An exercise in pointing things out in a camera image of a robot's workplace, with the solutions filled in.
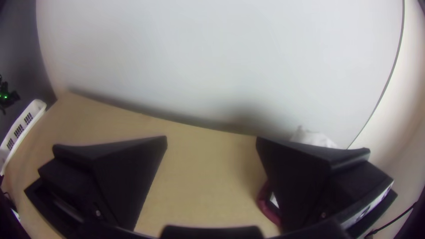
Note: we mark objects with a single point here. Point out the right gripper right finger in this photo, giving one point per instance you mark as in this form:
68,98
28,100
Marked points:
308,179

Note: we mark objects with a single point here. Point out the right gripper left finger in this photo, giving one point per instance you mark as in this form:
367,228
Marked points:
113,172

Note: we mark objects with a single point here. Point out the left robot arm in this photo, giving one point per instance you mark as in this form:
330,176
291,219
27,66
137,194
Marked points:
6,97

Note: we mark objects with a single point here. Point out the white laundry basket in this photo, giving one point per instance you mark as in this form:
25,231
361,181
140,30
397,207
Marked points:
23,124

